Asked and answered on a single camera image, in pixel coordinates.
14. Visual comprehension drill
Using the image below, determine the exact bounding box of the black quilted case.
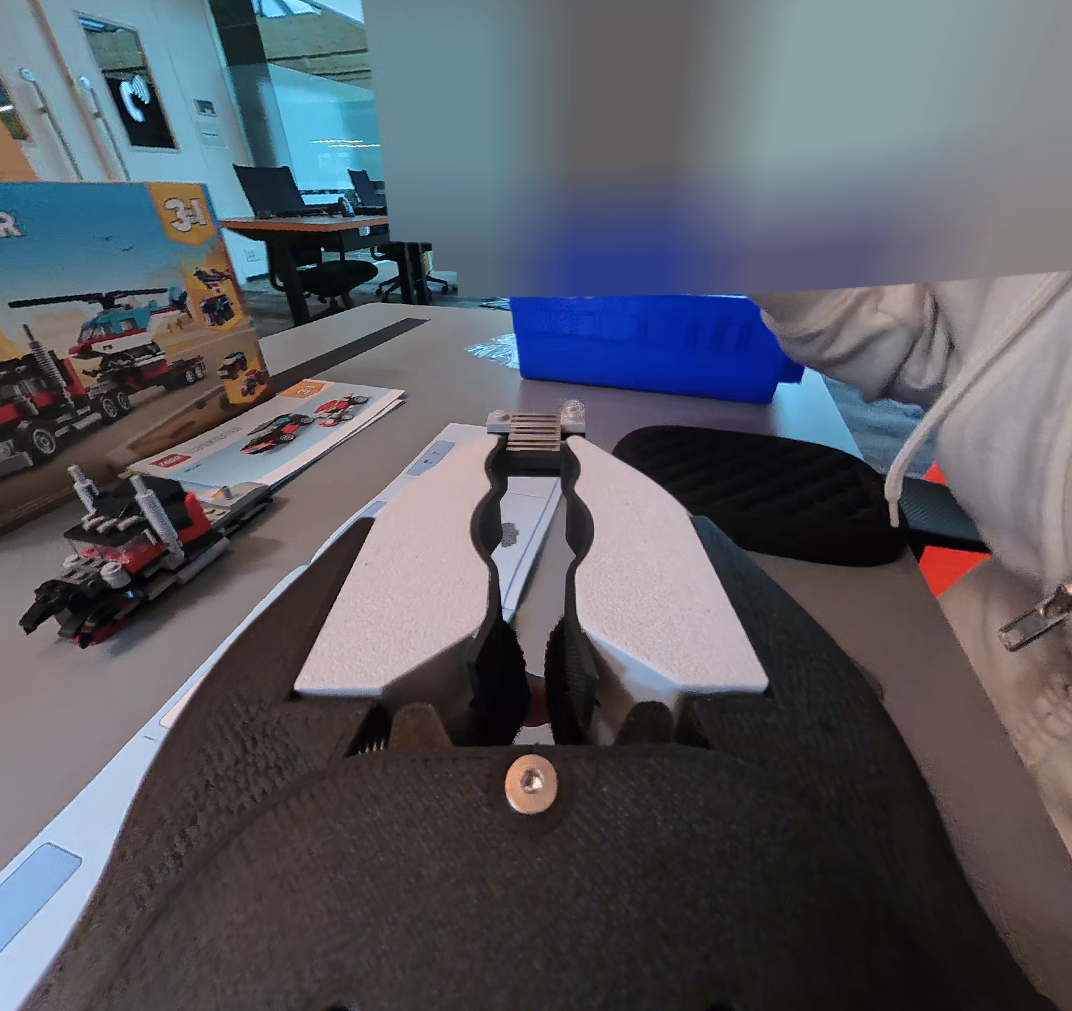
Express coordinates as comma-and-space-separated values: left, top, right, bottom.
611, 425, 910, 568

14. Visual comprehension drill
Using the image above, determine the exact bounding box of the closed lego instruction booklet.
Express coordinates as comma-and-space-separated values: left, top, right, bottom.
126, 376, 407, 498

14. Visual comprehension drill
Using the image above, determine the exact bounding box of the phone sign door window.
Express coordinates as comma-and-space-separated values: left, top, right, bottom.
75, 12, 180, 151

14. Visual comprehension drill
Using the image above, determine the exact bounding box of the lego set cardboard box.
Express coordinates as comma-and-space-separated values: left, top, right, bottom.
0, 182, 277, 526

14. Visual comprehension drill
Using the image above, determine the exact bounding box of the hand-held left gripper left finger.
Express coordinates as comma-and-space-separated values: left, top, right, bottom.
293, 438, 505, 721

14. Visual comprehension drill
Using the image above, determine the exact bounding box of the black chair armrest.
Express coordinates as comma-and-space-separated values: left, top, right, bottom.
900, 475, 989, 557

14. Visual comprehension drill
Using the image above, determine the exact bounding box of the black lego plate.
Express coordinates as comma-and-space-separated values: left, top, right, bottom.
498, 433, 571, 476

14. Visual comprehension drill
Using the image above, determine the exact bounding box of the black office chair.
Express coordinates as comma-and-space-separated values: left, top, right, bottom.
297, 259, 380, 313

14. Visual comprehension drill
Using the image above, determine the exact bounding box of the red object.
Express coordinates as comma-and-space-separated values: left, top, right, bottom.
917, 462, 993, 599

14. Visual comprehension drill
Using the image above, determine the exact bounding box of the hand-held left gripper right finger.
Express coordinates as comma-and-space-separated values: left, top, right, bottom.
561, 438, 771, 737

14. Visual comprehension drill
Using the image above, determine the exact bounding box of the long wooden office desk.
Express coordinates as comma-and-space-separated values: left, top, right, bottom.
219, 215, 437, 330

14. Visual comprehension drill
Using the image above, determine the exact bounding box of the lego truck model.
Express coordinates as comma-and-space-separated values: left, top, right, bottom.
18, 465, 274, 650

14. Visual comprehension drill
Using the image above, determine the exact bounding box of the clear plastic scrap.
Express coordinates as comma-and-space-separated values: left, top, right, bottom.
465, 332, 522, 371

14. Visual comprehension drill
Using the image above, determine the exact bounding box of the blue plastic bin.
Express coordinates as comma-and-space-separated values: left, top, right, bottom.
509, 294, 807, 406

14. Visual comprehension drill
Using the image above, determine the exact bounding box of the open lego instruction booklet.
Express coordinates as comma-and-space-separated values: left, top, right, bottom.
0, 420, 564, 1011

